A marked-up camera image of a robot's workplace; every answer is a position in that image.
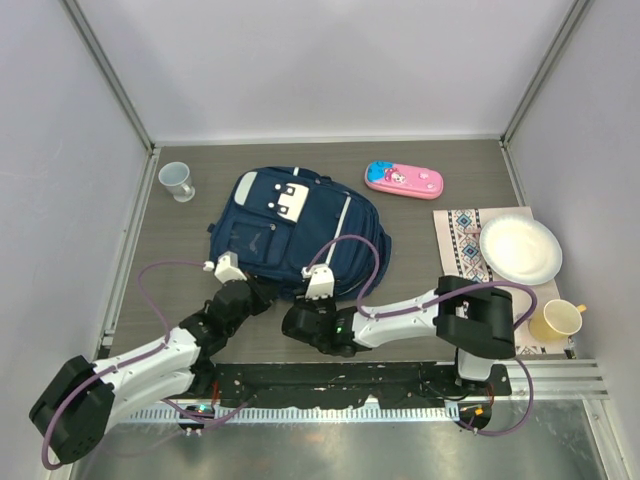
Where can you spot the cream yellow mug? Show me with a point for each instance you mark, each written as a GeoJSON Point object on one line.
{"type": "Point", "coordinates": [557, 320]}

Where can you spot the light blue footed cup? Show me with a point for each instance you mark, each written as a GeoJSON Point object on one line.
{"type": "Point", "coordinates": [175, 177]}

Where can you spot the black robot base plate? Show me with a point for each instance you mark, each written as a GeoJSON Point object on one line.
{"type": "Point", "coordinates": [342, 385]}

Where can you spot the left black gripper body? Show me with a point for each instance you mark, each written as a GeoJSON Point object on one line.
{"type": "Point", "coordinates": [257, 303]}

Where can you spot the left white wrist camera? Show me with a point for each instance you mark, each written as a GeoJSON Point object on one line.
{"type": "Point", "coordinates": [225, 268]}

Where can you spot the white shallow bowl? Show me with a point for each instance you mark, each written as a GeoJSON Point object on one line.
{"type": "Point", "coordinates": [521, 250]}

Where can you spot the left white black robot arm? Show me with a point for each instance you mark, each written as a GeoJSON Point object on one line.
{"type": "Point", "coordinates": [86, 399]}

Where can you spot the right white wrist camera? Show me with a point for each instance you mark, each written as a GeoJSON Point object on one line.
{"type": "Point", "coordinates": [321, 282]}

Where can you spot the white slotted cable duct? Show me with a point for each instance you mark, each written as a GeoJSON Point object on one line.
{"type": "Point", "coordinates": [370, 412]}

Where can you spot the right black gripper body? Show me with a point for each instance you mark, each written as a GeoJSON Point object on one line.
{"type": "Point", "coordinates": [326, 306]}

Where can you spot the navy blue student backpack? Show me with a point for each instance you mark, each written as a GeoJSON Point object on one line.
{"type": "Point", "coordinates": [280, 219]}

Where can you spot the pink cartoon pencil case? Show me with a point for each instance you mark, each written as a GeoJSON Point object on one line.
{"type": "Point", "coordinates": [404, 180]}

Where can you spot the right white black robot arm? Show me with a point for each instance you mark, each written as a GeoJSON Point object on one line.
{"type": "Point", "coordinates": [477, 319]}

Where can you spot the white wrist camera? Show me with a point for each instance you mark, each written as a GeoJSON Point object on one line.
{"type": "Point", "coordinates": [321, 282]}
{"type": "Point", "coordinates": [225, 268]}

